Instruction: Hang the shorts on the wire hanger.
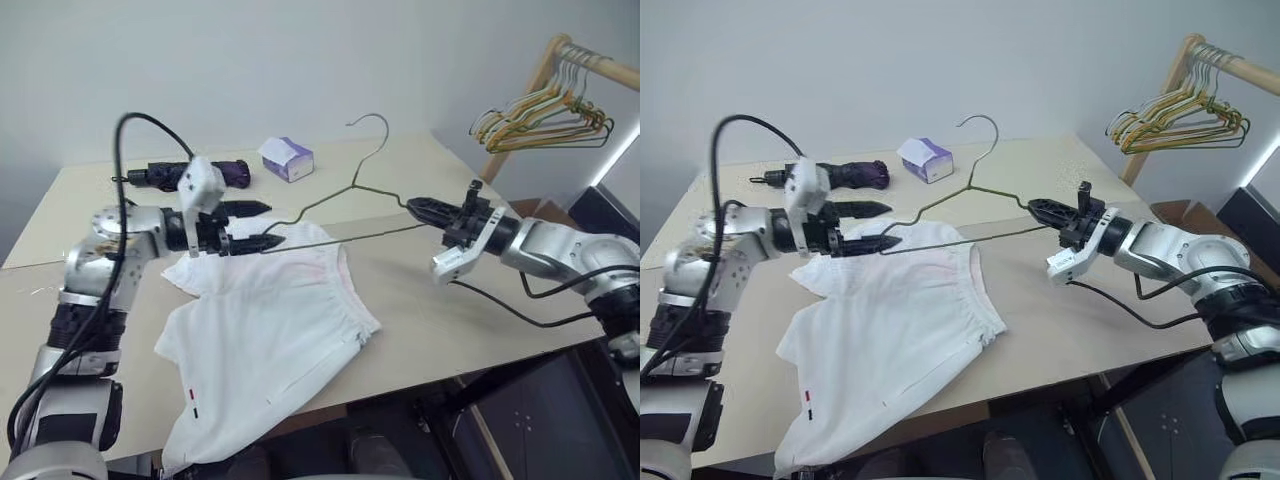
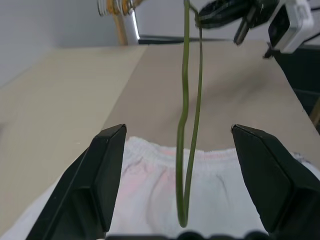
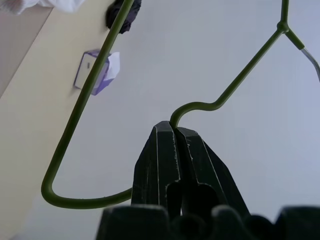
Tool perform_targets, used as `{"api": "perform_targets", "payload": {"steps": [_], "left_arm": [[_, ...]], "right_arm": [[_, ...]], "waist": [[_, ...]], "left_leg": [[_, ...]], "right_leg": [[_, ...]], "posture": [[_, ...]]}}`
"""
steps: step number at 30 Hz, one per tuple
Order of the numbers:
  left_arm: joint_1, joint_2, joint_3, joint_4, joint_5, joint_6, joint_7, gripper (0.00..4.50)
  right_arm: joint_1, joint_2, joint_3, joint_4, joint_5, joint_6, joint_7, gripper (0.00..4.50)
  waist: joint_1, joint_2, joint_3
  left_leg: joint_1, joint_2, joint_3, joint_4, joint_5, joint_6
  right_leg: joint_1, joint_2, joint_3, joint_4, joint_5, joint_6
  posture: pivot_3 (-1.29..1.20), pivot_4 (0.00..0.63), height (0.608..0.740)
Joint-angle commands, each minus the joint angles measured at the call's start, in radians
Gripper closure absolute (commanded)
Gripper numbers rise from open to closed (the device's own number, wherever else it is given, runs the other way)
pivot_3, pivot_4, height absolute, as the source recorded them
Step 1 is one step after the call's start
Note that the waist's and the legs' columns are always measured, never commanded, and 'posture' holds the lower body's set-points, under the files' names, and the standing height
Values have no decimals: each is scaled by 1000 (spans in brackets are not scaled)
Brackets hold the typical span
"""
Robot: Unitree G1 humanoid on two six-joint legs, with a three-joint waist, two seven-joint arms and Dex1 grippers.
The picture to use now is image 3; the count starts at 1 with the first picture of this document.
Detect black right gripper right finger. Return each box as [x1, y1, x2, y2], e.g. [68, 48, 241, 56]
[175, 126, 252, 218]

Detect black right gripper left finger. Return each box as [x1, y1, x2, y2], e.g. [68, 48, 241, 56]
[131, 120, 183, 218]

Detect green wire hanger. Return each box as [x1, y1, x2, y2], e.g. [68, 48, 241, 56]
[41, 0, 320, 210]

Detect black shorts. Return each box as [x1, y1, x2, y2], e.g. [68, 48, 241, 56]
[105, 0, 143, 35]

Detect clear purple tissue box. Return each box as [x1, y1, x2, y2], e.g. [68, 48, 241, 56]
[73, 49, 121, 96]

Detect white cloth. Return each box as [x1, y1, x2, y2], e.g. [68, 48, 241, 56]
[0, 0, 86, 16]

